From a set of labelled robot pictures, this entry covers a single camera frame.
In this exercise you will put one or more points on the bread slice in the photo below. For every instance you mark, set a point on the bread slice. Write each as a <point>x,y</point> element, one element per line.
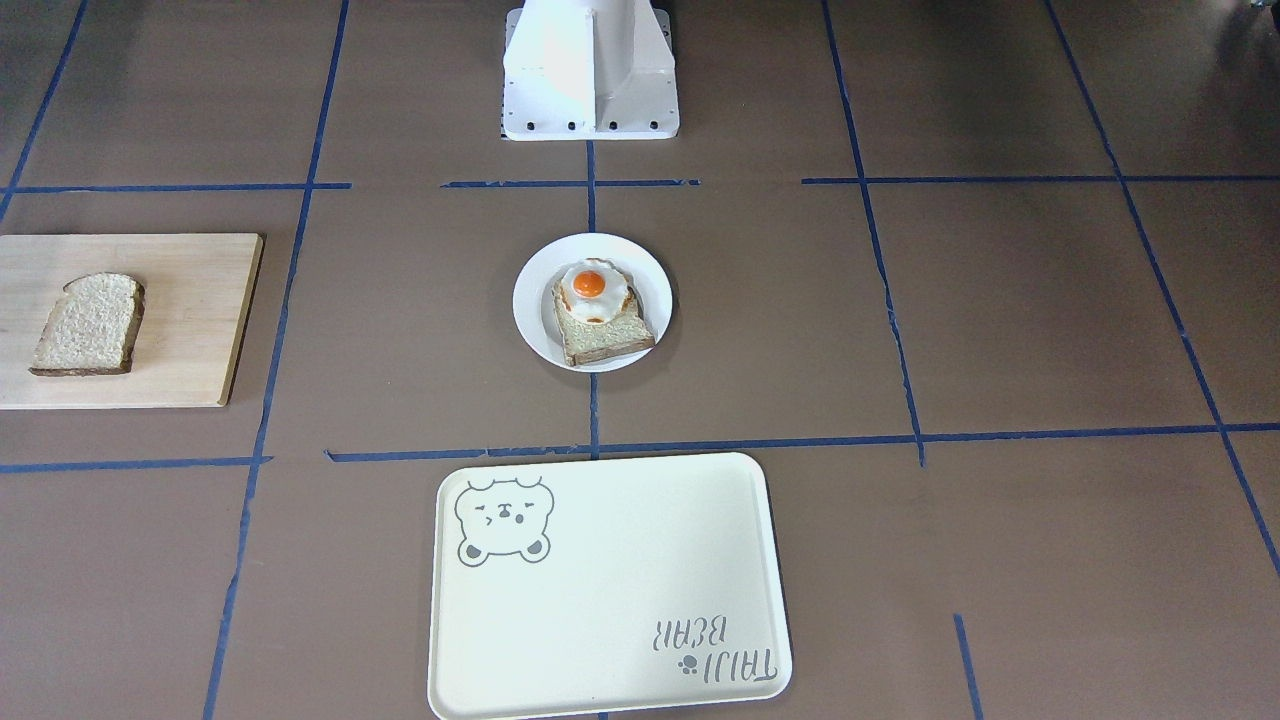
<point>92,328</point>
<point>585,344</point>

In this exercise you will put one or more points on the bread slice on plate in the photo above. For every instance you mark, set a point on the bread slice on plate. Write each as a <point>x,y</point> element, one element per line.
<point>585,344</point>

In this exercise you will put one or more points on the white round plate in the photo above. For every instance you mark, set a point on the white round plate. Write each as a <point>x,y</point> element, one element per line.
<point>533,294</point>

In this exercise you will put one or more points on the fried egg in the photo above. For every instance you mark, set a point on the fried egg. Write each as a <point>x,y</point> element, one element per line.
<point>592,292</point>

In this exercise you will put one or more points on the cream bear serving tray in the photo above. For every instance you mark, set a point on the cream bear serving tray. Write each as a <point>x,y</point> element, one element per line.
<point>568,588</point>

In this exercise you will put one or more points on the wooden cutting board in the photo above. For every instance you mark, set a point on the wooden cutting board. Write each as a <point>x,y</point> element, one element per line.
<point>197,290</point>

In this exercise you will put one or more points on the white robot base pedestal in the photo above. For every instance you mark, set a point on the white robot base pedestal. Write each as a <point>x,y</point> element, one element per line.
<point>589,71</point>

